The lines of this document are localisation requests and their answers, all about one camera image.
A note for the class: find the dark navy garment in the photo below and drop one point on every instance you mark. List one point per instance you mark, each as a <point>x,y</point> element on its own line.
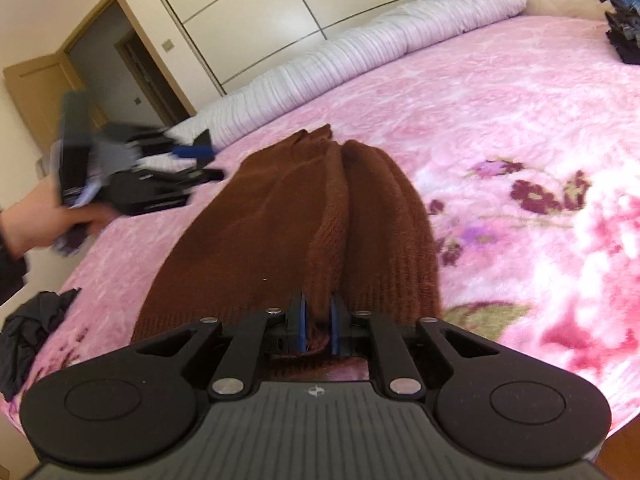
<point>30,330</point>

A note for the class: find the wooden door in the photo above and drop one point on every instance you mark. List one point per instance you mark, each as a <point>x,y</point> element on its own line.
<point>35,85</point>

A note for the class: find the wall switch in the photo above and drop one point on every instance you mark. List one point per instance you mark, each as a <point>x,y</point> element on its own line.
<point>168,45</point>

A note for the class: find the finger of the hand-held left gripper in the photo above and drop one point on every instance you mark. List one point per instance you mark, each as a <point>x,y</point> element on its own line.
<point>200,176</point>
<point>192,152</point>

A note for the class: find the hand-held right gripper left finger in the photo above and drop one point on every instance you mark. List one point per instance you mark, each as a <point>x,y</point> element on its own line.
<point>300,320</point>

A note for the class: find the cream panelled wardrobe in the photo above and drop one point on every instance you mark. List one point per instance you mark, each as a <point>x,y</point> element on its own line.
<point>250,10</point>

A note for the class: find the person's left hand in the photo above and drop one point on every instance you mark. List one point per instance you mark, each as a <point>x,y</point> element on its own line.
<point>35,227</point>

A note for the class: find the pink floral blanket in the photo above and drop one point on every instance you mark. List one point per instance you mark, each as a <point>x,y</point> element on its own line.
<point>500,110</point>

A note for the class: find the lilac striped rolled quilt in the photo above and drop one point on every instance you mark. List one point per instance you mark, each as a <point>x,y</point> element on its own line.
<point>350,50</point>

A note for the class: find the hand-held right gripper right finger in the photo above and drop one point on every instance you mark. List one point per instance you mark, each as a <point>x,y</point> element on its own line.
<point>335,320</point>

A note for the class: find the person's left forearm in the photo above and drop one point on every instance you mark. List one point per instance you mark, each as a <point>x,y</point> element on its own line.
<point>10,275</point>

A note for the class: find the brown knit sweater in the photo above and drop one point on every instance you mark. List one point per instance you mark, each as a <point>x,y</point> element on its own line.
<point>280,220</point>

